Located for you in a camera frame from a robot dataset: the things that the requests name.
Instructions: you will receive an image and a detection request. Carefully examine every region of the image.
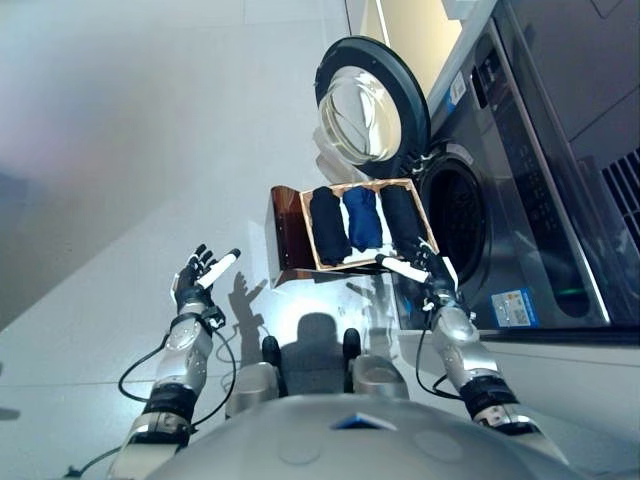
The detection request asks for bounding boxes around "robot leg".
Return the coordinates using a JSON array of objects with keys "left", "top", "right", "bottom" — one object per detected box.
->
[
  {"left": 225, "top": 335, "right": 289, "bottom": 419},
  {"left": 342, "top": 327, "right": 411, "bottom": 400}
]

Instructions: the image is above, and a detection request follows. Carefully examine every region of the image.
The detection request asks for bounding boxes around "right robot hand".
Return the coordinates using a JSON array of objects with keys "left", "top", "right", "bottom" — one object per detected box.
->
[{"left": 374, "top": 238, "right": 460, "bottom": 296}]

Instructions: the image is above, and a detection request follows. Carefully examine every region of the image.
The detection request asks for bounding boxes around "right robot leg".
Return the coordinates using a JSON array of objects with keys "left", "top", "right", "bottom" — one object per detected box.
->
[{"left": 342, "top": 327, "right": 411, "bottom": 400}]

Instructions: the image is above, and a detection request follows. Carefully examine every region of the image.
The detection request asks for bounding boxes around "blue rolled garment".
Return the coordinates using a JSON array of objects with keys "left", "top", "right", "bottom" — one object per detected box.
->
[{"left": 342, "top": 187, "right": 384, "bottom": 253}]

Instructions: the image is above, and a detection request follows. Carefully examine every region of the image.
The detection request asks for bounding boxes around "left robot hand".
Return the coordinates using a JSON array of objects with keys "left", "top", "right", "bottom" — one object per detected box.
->
[{"left": 173, "top": 243, "right": 242, "bottom": 305}]

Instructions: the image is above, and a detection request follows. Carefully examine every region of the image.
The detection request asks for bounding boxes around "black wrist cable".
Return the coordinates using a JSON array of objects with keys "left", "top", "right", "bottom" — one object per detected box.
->
[
  {"left": 64, "top": 322, "right": 237, "bottom": 479},
  {"left": 415, "top": 327, "right": 464, "bottom": 401}
]

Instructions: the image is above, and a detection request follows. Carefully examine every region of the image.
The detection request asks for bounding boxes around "grey washing machine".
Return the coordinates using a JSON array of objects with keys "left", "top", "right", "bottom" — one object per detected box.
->
[{"left": 394, "top": 0, "right": 640, "bottom": 331}]

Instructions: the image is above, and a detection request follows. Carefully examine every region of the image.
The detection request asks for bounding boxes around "brown wooden box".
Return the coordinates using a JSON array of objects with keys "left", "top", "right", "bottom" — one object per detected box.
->
[{"left": 264, "top": 177, "right": 440, "bottom": 289}]

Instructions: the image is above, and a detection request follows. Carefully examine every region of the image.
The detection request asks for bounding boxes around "blue white small sticker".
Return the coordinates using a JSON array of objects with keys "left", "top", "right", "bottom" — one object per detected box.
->
[{"left": 448, "top": 72, "right": 467, "bottom": 109}]

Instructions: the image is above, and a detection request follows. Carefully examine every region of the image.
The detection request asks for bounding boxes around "left robot leg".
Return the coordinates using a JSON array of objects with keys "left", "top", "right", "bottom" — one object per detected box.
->
[{"left": 225, "top": 335, "right": 289, "bottom": 419}]

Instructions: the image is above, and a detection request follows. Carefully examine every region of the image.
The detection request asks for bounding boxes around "long black rolled garment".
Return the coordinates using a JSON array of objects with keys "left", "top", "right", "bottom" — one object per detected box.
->
[{"left": 381, "top": 183, "right": 426, "bottom": 251}]

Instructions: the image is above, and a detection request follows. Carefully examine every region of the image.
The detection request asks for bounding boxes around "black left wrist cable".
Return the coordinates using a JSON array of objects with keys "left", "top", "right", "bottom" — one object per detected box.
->
[{"left": 64, "top": 322, "right": 237, "bottom": 479}]

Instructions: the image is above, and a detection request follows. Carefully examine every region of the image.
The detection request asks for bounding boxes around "round washing machine door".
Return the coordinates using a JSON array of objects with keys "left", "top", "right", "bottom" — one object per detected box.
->
[{"left": 314, "top": 35, "right": 432, "bottom": 180}]

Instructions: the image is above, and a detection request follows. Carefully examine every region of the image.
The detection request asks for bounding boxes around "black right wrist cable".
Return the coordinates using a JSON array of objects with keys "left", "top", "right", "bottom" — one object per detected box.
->
[{"left": 415, "top": 327, "right": 464, "bottom": 401}]

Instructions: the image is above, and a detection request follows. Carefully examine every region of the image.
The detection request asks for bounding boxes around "silver robot torso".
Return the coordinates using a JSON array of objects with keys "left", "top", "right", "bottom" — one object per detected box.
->
[{"left": 144, "top": 393, "right": 596, "bottom": 480}]

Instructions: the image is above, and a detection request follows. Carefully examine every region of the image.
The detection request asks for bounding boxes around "blue energy label sticker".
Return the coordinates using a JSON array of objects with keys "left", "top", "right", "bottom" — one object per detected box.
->
[{"left": 490, "top": 287, "right": 540, "bottom": 330}]

